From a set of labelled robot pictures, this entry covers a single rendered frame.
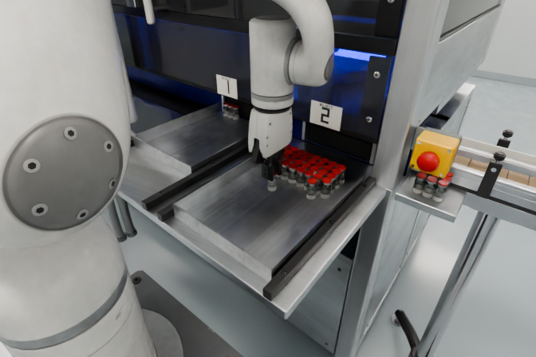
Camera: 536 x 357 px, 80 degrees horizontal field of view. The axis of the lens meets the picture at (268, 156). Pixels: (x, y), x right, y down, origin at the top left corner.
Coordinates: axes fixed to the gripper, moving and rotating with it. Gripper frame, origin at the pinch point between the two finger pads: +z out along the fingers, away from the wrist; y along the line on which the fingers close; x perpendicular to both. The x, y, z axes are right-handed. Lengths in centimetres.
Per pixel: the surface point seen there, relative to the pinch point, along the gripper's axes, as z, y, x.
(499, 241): 94, -135, 58
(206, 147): 5.7, -3.6, -26.7
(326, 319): 67, -17, 12
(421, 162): -5.7, -13.5, 27.3
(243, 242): 5.7, 16.6, 6.4
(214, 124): 5.6, -15.5, -36.6
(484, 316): 94, -78, 59
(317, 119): -6.5, -16.9, 0.9
